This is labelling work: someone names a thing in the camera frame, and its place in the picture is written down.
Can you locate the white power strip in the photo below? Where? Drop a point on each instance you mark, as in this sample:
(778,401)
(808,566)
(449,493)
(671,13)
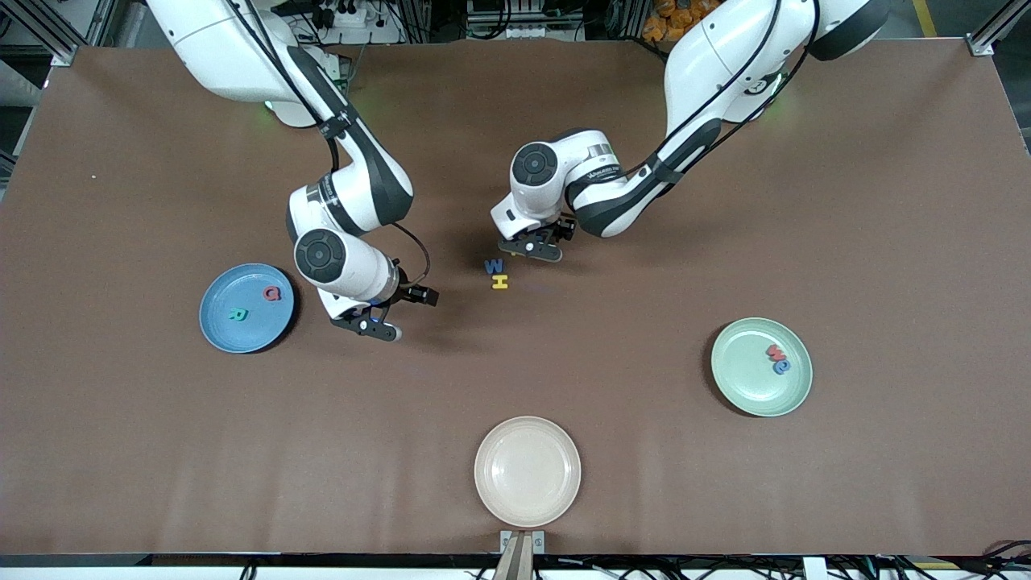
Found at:
(370,24)

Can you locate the red lowercase letter w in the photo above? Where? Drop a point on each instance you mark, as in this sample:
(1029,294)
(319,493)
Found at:
(775,352)

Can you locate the teal foam letter R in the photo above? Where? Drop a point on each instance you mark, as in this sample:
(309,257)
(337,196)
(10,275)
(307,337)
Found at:
(237,314)

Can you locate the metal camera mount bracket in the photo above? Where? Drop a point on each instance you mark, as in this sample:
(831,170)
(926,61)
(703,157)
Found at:
(522,556)

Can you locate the blue round plate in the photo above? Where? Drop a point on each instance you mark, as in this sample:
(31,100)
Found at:
(233,282)

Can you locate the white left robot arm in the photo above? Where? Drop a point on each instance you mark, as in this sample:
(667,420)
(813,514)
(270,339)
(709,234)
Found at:
(725,56)

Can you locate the black electronics rack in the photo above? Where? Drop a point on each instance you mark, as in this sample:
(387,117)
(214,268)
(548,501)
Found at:
(523,16)

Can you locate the blue foam letter M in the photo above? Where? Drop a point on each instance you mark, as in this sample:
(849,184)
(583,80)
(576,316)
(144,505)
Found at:
(494,266)

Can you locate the aluminium frame rail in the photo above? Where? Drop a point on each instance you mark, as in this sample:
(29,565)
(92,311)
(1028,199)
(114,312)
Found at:
(64,55)
(979,47)

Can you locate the orange snack bags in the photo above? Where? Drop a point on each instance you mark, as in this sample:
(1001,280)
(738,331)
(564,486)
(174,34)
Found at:
(660,24)

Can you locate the green round plate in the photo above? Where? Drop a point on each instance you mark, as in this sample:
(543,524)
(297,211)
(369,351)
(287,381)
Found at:
(745,383)

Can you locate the small white plastic box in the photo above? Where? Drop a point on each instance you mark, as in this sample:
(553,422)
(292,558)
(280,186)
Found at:
(815,569)

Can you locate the blue lowercase letter e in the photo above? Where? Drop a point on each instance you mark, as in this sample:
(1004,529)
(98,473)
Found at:
(781,367)

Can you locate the red foam letter Q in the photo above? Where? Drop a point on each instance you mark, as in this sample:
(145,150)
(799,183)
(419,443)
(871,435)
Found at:
(267,293)

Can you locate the beige round plate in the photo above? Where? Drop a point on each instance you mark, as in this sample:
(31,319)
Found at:
(527,471)

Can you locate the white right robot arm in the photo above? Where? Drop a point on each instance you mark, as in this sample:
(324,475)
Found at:
(209,40)

